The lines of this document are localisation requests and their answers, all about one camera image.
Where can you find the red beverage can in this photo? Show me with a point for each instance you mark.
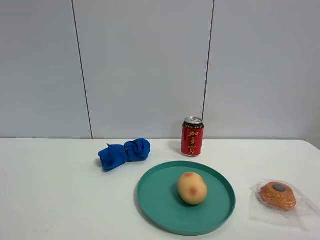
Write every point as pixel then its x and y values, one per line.
pixel 192 136

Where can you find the blue rolled cloth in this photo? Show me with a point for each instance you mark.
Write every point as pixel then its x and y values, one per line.
pixel 116 155

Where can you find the teal round plate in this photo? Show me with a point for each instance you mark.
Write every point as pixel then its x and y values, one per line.
pixel 158 197

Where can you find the orange bun in plastic wrapper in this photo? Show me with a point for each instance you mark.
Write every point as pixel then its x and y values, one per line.
pixel 280 204

